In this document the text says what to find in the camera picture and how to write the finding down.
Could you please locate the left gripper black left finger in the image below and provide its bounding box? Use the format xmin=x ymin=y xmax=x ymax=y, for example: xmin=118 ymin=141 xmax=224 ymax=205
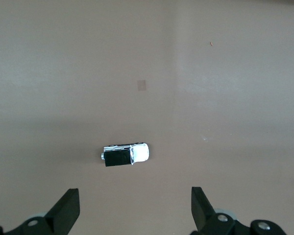
xmin=4 ymin=188 xmax=81 ymax=235

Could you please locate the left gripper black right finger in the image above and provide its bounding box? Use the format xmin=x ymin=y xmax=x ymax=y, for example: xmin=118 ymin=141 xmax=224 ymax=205
xmin=191 ymin=187 xmax=239 ymax=235

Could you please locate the white jeep toy black roof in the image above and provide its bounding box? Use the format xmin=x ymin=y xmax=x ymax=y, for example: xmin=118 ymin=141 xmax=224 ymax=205
xmin=99 ymin=141 xmax=150 ymax=168

